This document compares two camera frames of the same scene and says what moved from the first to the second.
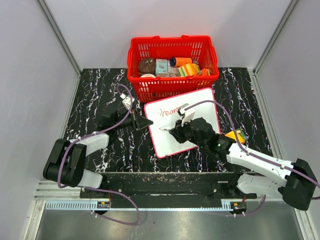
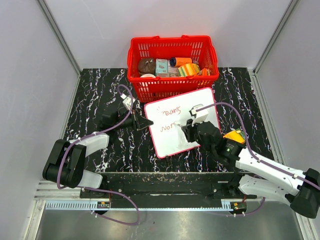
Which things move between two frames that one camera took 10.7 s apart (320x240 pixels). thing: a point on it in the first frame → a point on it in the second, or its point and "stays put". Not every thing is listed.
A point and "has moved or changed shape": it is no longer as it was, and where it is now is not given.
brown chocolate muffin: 146,66 stays put
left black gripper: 139,122 stays put
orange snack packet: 204,72 stays put
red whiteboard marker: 167,129 has moved or changed shape
